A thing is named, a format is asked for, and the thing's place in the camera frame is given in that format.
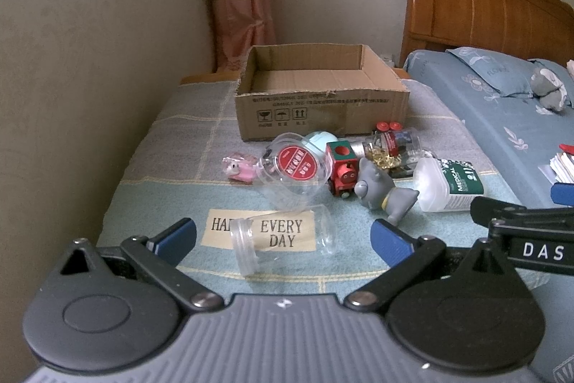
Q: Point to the open cardboard box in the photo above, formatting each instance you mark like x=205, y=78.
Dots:
x=301, y=88

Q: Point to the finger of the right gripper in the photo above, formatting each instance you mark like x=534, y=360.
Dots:
x=485, y=210
x=563, y=194

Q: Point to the grey shark figurine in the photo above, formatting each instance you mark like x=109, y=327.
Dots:
x=376, y=190

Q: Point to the blue floral bed sheet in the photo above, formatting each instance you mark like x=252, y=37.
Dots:
x=520, y=137

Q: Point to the red wooden toy train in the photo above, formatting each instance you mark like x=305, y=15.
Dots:
x=344, y=168

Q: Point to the wooden bed headboard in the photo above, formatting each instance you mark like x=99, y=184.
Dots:
x=520, y=28

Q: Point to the white green medical container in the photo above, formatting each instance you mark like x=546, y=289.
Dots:
x=446, y=185

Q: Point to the blue floral pillow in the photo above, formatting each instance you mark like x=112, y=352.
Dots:
x=511, y=75

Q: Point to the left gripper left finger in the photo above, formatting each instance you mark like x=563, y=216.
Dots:
x=155, y=260

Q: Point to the light blue earbud case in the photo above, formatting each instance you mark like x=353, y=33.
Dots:
x=319, y=139

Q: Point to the capsule bottle with silver cap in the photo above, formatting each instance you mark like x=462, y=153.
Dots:
x=390, y=149

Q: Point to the grey plush toy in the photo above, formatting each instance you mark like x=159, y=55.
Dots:
x=549, y=90

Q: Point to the tall clear plastic jar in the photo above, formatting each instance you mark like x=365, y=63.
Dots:
x=278, y=240

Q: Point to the clear jar with red label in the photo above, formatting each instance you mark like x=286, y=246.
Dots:
x=292, y=171

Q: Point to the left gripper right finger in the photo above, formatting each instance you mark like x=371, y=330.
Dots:
x=410, y=260

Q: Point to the pink pig keychain toy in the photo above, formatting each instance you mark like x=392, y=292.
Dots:
x=239, y=167

